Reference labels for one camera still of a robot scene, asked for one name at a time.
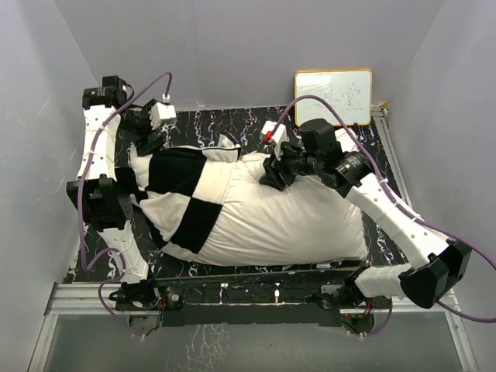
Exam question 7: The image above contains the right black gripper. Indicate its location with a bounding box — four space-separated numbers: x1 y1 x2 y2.
259 140 322 191

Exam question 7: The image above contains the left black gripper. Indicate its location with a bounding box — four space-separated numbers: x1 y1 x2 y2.
119 101 167 157

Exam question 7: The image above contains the white pillow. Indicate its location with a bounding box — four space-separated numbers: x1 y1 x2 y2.
195 152 368 266

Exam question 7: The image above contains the black white checkered pillowcase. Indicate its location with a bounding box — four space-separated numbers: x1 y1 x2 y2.
115 135 241 261

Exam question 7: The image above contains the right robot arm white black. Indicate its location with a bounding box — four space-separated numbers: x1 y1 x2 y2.
260 119 471 308

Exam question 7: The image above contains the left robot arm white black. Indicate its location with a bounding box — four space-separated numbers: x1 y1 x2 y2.
66 75 176 284

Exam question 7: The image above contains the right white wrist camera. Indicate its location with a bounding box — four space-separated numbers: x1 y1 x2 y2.
260 121 288 159

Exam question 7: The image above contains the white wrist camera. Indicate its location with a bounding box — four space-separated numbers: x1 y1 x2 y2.
149 93 177 130
260 121 288 159

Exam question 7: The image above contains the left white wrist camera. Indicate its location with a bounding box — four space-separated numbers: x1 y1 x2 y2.
149 93 177 130

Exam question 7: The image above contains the small whiteboard with wooden frame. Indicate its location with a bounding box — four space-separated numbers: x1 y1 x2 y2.
294 68 373 126

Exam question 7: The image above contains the aluminium frame rail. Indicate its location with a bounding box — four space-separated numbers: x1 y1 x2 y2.
29 104 480 372

